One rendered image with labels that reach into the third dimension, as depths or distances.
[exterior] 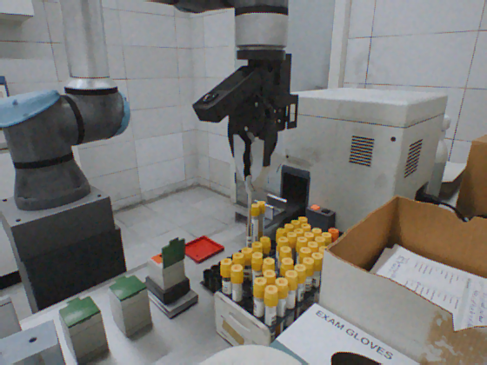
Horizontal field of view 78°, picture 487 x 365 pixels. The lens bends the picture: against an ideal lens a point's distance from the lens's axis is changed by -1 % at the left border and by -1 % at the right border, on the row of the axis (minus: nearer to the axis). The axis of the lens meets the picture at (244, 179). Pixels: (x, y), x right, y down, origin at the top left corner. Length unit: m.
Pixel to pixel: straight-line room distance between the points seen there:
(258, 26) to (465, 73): 1.57
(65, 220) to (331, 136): 0.58
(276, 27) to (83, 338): 0.47
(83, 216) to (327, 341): 0.55
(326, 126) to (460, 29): 1.35
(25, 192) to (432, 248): 0.79
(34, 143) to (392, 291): 0.67
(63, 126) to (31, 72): 1.93
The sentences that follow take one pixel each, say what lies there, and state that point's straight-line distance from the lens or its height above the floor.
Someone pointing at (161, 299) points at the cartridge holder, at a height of 0.89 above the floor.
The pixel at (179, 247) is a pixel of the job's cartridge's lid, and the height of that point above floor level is 0.98.
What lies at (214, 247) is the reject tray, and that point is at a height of 0.88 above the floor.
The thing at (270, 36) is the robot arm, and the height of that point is 1.27.
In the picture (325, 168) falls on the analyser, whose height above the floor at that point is 1.02.
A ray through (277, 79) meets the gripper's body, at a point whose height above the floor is 1.21.
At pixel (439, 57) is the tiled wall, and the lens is 1.96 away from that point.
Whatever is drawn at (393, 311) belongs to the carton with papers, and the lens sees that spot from 0.39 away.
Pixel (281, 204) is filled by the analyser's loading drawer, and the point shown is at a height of 0.93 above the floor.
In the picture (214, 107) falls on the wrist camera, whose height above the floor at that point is 1.18.
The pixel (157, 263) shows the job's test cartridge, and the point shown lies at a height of 0.95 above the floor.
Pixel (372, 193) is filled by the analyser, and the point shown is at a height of 0.99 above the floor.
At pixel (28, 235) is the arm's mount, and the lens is 0.73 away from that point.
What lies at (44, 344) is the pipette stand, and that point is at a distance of 0.39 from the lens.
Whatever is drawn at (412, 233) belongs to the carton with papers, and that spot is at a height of 0.96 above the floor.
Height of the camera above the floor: 1.23
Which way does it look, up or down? 20 degrees down
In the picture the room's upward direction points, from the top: straight up
